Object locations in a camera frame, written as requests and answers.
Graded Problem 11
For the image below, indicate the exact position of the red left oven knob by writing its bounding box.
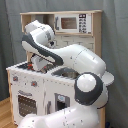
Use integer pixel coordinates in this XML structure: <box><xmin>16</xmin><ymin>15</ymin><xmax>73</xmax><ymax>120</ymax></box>
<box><xmin>12</xmin><ymin>76</ymin><xmax>19</xmax><ymax>82</ymax></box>

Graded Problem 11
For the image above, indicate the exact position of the black toy stovetop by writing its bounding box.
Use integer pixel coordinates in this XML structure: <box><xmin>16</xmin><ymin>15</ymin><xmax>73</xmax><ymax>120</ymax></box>
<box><xmin>17</xmin><ymin>62</ymin><xmax>56</xmax><ymax>73</ymax></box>

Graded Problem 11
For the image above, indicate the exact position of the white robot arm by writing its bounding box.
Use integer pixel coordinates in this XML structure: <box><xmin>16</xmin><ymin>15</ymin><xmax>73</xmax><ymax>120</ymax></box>
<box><xmin>18</xmin><ymin>20</ymin><xmax>108</xmax><ymax>128</ymax></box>

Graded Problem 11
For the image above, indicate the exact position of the toy microwave with door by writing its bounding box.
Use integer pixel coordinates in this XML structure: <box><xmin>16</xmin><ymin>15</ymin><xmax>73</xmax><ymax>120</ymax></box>
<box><xmin>55</xmin><ymin>14</ymin><xmax>92</xmax><ymax>33</ymax></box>

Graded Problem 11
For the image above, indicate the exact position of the grey toy dishwasher panel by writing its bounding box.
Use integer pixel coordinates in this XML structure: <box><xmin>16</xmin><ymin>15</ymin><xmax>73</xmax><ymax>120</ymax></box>
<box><xmin>55</xmin><ymin>93</ymin><xmax>70</xmax><ymax>111</ymax></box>

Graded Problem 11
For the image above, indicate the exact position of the grey cabinet door handle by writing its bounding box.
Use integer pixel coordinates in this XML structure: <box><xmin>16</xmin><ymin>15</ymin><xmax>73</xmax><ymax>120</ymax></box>
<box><xmin>47</xmin><ymin>101</ymin><xmax>51</xmax><ymax>114</ymax></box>

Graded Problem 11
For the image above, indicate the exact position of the red oven knob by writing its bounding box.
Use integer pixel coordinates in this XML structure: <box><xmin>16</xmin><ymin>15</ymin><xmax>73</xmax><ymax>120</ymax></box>
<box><xmin>31</xmin><ymin>81</ymin><xmax>37</xmax><ymax>87</ymax></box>
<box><xmin>12</xmin><ymin>76</ymin><xmax>19</xmax><ymax>82</ymax></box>

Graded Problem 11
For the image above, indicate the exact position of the red right oven knob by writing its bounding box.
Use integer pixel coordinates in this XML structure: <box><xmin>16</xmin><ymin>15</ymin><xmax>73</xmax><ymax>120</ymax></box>
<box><xmin>31</xmin><ymin>81</ymin><xmax>37</xmax><ymax>87</ymax></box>

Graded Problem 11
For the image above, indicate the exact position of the grey toy sink basin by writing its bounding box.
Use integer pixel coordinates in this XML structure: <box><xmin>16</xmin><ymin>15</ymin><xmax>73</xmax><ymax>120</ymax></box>
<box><xmin>52</xmin><ymin>67</ymin><xmax>79</xmax><ymax>79</ymax></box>

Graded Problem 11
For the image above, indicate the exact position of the grey backdrop curtain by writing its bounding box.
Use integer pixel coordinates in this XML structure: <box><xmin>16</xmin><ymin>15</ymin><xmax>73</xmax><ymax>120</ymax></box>
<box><xmin>0</xmin><ymin>0</ymin><xmax>128</xmax><ymax>128</ymax></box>

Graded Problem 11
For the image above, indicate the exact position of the white wooden toy kitchen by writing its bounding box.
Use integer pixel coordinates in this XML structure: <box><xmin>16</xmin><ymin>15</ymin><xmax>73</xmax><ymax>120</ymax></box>
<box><xmin>7</xmin><ymin>10</ymin><xmax>102</xmax><ymax>125</ymax></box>

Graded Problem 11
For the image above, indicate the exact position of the toy oven door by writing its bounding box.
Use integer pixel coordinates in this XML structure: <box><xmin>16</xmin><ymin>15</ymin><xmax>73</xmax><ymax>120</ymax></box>
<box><xmin>17</xmin><ymin>90</ymin><xmax>37</xmax><ymax>123</ymax></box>

